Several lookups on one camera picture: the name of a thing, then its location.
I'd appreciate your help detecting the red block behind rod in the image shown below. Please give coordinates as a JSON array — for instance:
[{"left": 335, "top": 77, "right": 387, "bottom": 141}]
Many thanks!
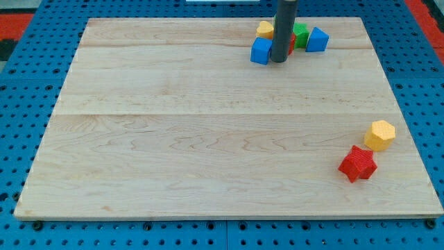
[{"left": 288, "top": 33, "right": 296, "bottom": 56}]

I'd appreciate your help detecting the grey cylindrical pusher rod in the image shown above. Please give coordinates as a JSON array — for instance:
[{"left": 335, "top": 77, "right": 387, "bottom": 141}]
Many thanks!
[{"left": 271, "top": 0, "right": 298, "bottom": 63}]

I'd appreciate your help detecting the yellow heart block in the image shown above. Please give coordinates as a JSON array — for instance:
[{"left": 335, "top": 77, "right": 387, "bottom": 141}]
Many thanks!
[{"left": 256, "top": 21, "right": 274, "bottom": 40}]

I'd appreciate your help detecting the green block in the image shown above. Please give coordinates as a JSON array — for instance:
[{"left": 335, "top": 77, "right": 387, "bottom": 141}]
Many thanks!
[{"left": 293, "top": 22, "right": 309, "bottom": 49}]

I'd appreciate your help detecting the light wooden board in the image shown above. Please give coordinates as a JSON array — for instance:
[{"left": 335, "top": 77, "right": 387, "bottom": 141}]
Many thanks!
[{"left": 14, "top": 17, "right": 443, "bottom": 221}]

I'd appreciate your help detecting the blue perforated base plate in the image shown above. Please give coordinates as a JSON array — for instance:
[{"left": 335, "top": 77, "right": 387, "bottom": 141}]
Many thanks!
[{"left": 1, "top": 1, "right": 443, "bottom": 249}]

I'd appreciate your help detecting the blue triangular block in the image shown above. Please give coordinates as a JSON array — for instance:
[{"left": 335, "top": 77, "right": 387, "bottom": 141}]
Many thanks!
[{"left": 306, "top": 26, "right": 330, "bottom": 52}]

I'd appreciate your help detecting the yellow hexagon block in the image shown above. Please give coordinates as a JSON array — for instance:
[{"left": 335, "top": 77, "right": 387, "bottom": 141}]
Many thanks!
[{"left": 364, "top": 120, "right": 396, "bottom": 151}]

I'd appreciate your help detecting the red star block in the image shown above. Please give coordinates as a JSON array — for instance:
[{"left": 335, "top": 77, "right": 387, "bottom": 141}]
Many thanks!
[{"left": 338, "top": 145, "right": 377, "bottom": 183}]

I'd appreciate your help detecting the blue cube block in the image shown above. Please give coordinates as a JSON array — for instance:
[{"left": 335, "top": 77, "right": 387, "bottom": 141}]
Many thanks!
[{"left": 250, "top": 37, "right": 272, "bottom": 65}]

